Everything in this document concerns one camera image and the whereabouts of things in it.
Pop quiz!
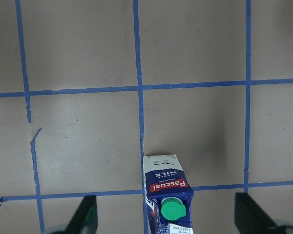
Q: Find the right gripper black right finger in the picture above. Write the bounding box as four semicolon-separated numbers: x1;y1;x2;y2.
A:
234;193;280;234

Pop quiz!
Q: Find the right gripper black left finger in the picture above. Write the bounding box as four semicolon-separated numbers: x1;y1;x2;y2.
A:
64;195;98;234

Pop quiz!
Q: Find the blue white milk carton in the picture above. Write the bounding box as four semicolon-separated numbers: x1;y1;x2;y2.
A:
143;155;194;234

